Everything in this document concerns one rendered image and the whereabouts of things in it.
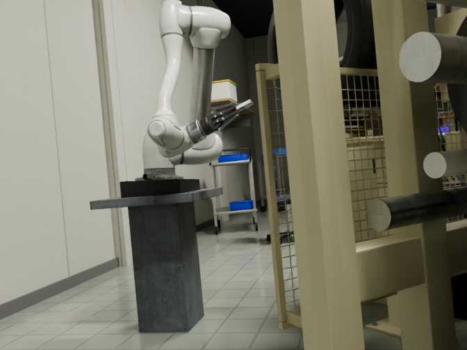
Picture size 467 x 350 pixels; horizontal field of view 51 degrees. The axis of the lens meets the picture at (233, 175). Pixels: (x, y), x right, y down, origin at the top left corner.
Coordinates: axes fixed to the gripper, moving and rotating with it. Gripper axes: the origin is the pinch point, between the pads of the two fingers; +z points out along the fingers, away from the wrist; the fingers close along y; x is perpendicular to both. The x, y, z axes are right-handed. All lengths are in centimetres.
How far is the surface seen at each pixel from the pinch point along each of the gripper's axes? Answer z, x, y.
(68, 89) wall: -130, -93, -145
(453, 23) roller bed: 79, 17, 22
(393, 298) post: 18, -47, 90
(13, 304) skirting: -183, -62, 7
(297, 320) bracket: -4, 48, 94
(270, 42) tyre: 21.6, 8.7, -15.6
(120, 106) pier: -121, -158, -160
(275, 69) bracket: 20, 69, 38
